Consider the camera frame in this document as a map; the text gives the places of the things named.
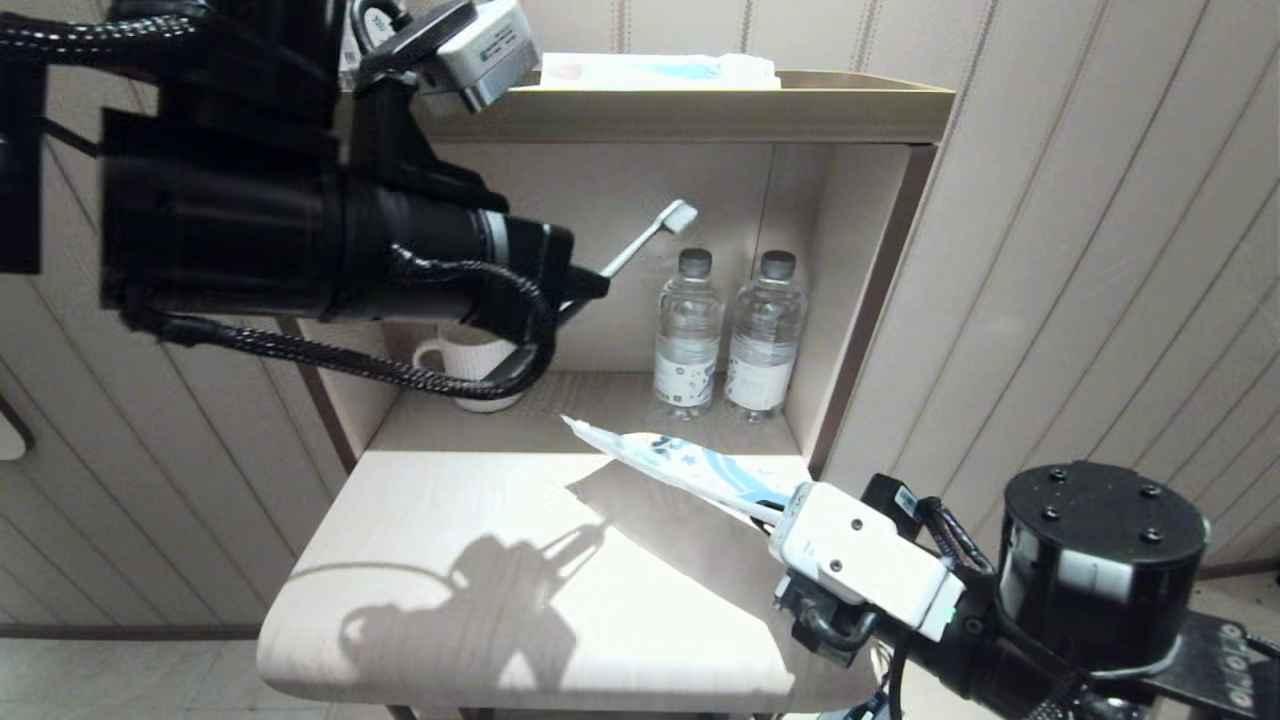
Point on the clear plastic water bottle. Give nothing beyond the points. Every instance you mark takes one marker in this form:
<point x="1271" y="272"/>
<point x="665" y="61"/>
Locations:
<point x="765" y="340"/>
<point x="687" y="340"/>

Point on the white ribbed mug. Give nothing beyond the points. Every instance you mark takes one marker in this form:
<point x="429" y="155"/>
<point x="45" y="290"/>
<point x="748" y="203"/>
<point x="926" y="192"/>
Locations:
<point x="470" y="360"/>

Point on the grey toothbrush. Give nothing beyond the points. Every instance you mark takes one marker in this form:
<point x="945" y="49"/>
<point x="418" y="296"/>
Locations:
<point x="680" y="215"/>

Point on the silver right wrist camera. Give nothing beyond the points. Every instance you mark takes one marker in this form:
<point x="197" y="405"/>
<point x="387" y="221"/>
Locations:
<point x="860" y="550"/>

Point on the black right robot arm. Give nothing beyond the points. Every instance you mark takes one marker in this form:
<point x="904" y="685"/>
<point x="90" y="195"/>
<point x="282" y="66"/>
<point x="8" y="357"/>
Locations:
<point x="1100" y="560"/>

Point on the white floral zip pouch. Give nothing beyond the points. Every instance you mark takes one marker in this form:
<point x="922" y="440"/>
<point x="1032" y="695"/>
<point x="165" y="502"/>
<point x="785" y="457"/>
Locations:
<point x="690" y="468"/>

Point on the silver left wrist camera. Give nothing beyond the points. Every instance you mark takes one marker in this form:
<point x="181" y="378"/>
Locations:
<point x="490" y="50"/>

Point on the white blue tissue pack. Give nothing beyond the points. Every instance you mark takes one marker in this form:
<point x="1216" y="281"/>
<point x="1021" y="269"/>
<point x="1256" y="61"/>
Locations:
<point x="650" y="72"/>

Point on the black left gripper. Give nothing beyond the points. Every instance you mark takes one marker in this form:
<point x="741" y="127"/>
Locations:
<point x="430" y="260"/>

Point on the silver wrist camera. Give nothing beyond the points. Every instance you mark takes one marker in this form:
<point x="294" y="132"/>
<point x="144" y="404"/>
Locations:
<point x="860" y="550"/>
<point x="490" y="50"/>

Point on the beige wooden shelf cabinet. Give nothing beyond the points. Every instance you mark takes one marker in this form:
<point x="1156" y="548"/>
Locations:
<point x="700" y="115"/>

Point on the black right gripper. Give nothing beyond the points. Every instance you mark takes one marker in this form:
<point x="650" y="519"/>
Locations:
<point x="960" y="655"/>

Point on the white wall fixture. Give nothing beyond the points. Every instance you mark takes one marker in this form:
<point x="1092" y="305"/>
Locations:
<point x="12" y="435"/>

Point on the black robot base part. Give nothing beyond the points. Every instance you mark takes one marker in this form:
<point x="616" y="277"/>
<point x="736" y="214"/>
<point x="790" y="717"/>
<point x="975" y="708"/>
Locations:
<point x="865" y="708"/>

